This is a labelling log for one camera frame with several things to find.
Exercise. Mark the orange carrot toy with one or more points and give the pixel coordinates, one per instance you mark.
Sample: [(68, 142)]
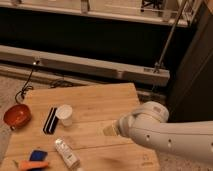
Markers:
[(25, 165)]

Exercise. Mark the metal diagonal pole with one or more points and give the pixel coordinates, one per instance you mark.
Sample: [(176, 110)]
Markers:
[(158, 64)]

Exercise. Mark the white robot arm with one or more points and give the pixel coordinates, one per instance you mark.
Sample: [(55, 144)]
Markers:
[(147, 126)]

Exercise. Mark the dark cabinet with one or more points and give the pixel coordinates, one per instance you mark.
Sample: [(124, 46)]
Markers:
[(191, 94)]

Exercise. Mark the grey metal rail beam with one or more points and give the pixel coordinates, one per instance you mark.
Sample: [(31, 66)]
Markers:
[(88, 66)]

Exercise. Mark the black and white striped box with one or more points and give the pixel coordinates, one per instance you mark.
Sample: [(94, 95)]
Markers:
[(51, 122)]

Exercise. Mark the white ceramic cup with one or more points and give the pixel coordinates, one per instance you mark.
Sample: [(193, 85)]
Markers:
[(64, 114)]

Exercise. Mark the blue sponge block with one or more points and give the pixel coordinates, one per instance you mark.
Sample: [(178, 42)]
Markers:
[(37, 155)]

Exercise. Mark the red bowl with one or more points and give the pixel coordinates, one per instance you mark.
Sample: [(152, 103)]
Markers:
[(17, 116)]

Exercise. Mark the white tube bottle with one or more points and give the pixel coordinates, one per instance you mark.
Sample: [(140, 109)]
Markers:
[(66, 153)]

